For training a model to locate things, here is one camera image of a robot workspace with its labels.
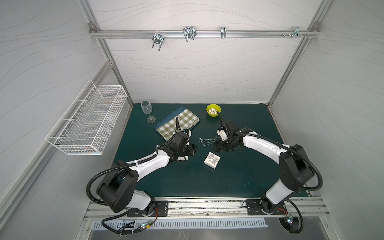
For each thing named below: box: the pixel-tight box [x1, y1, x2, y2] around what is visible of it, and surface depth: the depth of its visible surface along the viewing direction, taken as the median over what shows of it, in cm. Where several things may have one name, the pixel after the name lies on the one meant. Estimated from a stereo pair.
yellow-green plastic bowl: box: [206, 103, 222, 118], surface depth 117 cm
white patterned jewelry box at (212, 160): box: [203, 151, 221, 170], surface depth 89 cm
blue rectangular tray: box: [154, 106, 201, 141], surface depth 113 cm
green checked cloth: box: [156, 108, 200, 141], surface depth 113 cm
